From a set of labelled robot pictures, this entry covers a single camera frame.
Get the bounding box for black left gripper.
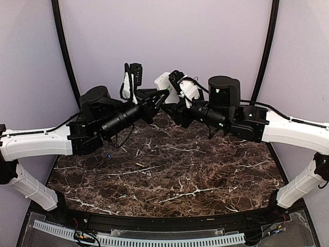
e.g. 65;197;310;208
100;86;169;138

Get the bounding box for white remote control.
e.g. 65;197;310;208
154;72;179;104

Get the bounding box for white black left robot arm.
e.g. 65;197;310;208
1;85;169;224

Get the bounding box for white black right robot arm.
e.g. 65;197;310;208
162;70;328;223

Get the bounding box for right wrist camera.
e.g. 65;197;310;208
167;70;202;109

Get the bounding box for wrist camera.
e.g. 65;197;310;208
167;70;202;109
120;63;142;104

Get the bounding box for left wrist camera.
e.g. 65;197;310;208
120;63;142;104

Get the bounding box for black front rail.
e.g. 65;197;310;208
63;208;290;233

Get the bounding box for black left corner frame post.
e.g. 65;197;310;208
51;0;81;109

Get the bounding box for black corner frame post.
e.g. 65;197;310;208
51;0;81;109
250;0;280;101

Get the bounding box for black right corner frame post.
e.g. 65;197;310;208
250;0;280;101

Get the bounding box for white slotted cable duct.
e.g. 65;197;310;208
33;220;246;246

